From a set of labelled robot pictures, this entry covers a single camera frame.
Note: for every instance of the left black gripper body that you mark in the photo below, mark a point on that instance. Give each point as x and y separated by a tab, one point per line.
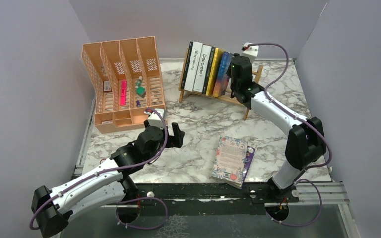
173	141

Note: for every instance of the blue orange book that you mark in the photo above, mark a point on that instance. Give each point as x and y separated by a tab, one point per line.
222	78

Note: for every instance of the black Moon and Sixpence book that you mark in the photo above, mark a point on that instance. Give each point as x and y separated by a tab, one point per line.
186	65

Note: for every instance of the white Decorate Furniture book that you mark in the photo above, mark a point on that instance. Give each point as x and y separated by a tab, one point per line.
202	68

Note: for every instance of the white Afternoon tea book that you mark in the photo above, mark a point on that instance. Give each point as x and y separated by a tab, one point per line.
193	65

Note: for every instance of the yellow book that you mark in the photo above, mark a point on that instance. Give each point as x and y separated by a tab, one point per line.
213	71

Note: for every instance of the dark green book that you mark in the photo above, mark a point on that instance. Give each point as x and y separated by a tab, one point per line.
210	59

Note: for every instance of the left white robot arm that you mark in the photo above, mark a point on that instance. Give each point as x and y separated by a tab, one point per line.
107	183

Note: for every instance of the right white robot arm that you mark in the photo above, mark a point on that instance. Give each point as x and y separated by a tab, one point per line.
305	136

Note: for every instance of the floral purple book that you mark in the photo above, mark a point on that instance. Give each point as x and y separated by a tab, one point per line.
232	162

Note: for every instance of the green glue bottle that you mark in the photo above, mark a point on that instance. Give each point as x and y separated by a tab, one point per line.
140	90

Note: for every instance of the pink highlighter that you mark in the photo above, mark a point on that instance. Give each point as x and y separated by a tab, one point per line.
123	91

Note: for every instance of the orange plastic file organizer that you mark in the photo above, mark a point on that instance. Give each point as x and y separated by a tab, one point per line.
118	60

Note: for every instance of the small red white box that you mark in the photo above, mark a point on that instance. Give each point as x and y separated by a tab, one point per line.
106	86

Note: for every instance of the wooden book rack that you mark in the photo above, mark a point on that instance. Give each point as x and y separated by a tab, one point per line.
242	83

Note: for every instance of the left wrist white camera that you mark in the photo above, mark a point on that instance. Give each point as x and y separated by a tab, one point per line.
154	119

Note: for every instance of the black metal base rail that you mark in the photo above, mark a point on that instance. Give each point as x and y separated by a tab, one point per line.
187	199

